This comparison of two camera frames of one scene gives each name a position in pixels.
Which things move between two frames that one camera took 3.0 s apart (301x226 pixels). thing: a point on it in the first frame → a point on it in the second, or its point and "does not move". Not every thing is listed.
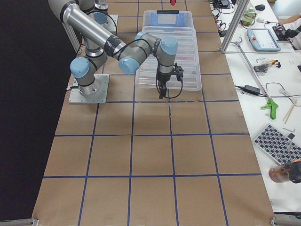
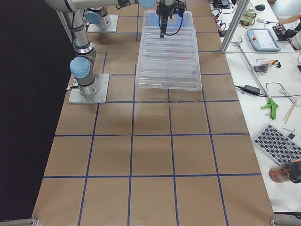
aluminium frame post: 242,5 does not move
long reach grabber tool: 271,104 does not move
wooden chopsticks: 289,112 does not move
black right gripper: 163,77 → 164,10
